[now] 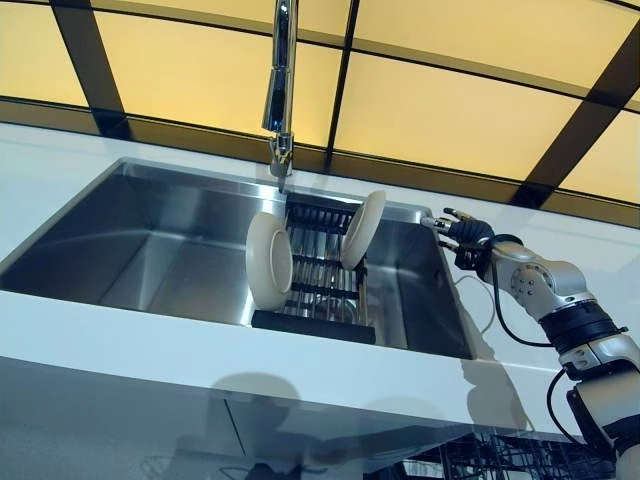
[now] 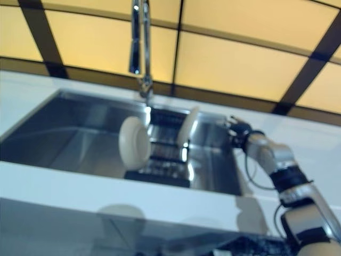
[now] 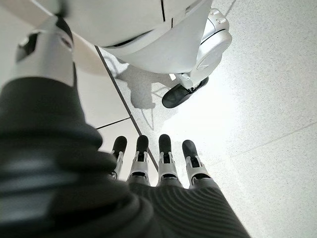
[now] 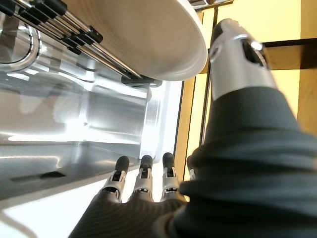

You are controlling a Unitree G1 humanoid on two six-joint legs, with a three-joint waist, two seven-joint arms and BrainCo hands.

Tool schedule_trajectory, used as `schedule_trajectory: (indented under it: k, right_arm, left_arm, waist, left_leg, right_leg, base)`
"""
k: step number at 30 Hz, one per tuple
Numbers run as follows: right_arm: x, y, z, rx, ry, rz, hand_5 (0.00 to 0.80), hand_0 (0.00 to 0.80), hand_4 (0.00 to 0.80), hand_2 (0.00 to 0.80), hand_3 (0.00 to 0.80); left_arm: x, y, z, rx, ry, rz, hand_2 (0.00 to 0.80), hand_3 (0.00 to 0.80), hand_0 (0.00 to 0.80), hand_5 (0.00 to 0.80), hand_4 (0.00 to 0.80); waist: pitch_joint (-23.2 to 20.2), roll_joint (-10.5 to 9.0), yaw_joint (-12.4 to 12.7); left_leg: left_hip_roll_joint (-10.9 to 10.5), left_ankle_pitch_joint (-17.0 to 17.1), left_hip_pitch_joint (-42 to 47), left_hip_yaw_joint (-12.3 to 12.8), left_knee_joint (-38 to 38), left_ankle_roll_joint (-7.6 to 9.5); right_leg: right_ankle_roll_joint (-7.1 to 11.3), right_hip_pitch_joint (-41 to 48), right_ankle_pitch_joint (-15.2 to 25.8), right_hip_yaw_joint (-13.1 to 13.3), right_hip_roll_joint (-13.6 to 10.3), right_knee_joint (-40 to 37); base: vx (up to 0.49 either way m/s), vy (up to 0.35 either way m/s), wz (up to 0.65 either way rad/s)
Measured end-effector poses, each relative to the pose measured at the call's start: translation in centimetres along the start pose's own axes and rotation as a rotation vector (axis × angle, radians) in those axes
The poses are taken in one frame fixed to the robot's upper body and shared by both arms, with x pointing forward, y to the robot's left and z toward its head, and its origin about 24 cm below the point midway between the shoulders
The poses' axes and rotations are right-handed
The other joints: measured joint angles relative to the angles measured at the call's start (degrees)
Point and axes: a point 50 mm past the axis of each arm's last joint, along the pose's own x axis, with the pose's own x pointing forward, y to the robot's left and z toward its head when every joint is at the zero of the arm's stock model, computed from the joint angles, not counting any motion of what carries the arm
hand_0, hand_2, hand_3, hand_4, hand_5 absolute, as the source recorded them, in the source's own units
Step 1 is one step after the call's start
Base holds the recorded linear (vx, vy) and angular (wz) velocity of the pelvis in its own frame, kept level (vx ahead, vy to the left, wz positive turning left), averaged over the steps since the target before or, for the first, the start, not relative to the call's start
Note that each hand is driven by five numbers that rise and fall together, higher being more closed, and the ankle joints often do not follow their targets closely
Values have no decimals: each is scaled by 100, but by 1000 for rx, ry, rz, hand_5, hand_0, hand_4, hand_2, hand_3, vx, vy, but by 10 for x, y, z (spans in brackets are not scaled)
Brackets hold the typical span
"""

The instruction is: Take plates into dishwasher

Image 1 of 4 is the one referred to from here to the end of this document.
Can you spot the chrome kitchen faucet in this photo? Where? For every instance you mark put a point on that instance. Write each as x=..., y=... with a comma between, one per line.
x=280, y=100

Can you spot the steel sink drain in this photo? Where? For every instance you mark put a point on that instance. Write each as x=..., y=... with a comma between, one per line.
x=345, y=312

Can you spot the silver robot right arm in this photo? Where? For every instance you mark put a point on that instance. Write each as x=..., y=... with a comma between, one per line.
x=550, y=280

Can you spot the stainless steel sink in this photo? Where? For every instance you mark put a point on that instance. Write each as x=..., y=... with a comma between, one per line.
x=150, y=250

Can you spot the black sink drying rack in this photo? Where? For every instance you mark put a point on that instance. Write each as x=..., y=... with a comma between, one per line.
x=320, y=215

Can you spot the cream ceramic plate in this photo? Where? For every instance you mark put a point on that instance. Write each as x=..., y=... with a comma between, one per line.
x=362, y=230
x=262, y=260

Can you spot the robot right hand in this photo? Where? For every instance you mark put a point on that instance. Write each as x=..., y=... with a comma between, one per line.
x=467, y=230

